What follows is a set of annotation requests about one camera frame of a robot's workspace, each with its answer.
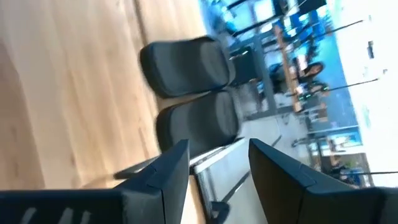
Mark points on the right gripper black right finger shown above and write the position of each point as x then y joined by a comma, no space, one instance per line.
286,193

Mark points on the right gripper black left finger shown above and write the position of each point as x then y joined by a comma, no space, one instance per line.
161,193

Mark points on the black foam slide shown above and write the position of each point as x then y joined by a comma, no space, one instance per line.
186,67
199,123

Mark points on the person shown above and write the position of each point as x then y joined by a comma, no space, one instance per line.
312,72

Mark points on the long wooden desk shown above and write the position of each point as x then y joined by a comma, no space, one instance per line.
287,68

